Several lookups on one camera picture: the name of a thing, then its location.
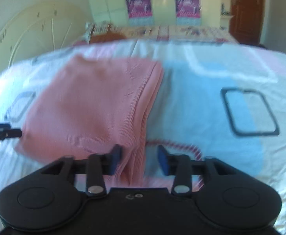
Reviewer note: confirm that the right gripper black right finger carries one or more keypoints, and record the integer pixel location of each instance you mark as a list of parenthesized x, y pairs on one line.
[(178, 166)]

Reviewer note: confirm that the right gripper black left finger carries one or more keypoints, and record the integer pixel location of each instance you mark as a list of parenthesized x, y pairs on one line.
[(98, 166)]

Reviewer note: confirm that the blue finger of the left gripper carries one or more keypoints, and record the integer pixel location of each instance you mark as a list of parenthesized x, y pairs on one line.
[(10, 133)]

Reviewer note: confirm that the pink knit sweater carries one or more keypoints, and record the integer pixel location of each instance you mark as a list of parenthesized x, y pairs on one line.
[(90, 106)]

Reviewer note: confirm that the pastel patchwork bed quilt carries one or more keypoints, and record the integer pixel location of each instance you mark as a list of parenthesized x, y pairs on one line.
[(227, 101)]

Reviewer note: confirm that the cream round headboard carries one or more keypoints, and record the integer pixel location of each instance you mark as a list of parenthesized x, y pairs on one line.
[(40, 28)]

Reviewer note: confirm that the orange knitted cushion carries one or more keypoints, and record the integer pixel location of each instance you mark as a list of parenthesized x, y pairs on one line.
[(107, 37)]

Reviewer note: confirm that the cartoon print yellow bedsheet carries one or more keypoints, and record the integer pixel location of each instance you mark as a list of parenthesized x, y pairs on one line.
[(177, 32)]

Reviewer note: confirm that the patterned white pillow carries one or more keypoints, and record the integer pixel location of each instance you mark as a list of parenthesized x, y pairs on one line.
[(96, 29)]

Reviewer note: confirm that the cream corner shelf unit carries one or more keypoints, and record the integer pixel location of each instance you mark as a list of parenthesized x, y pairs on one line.
[(226, 14)]

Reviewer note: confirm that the lower right purple poster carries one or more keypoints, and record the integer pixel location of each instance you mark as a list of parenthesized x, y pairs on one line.
[(187, 8)]

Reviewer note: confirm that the purple poster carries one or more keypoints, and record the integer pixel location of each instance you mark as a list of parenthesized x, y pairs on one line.
[(187, 8), (139, 8)]

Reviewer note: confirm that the cream glossy wardrobe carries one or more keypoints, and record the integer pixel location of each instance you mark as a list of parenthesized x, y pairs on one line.
[(164, 13)]

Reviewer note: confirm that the lower left purple poster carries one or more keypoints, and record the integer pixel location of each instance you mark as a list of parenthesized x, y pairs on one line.
[(139, 8)]

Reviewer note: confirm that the brown wooden door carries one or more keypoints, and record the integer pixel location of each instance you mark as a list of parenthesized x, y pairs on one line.
[(246, 23)]

